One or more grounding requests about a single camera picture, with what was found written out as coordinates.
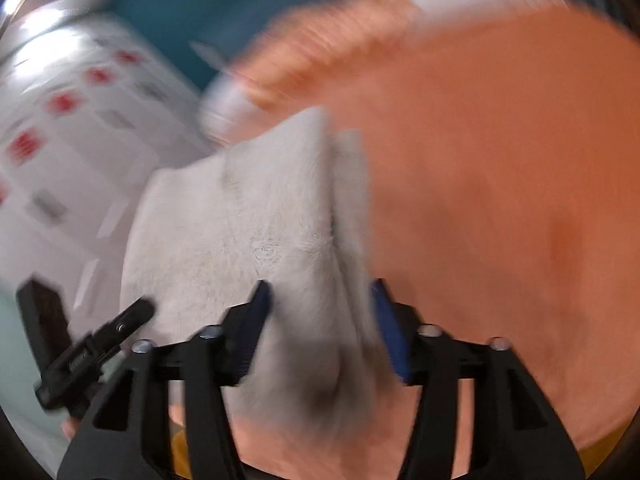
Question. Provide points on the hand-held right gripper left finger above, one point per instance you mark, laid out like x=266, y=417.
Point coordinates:
x=252, y=332

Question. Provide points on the blue padded headboard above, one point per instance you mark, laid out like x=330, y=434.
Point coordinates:
x=200, y=10

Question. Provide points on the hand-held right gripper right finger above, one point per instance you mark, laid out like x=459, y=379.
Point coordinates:
x=390, y=335

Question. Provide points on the orange plush blanket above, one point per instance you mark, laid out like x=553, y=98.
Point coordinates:
x=475, y=160

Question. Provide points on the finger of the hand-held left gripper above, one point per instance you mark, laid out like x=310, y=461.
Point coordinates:
x=127, y=322

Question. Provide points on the white knitted sweater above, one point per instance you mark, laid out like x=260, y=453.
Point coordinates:
x=225, y=220

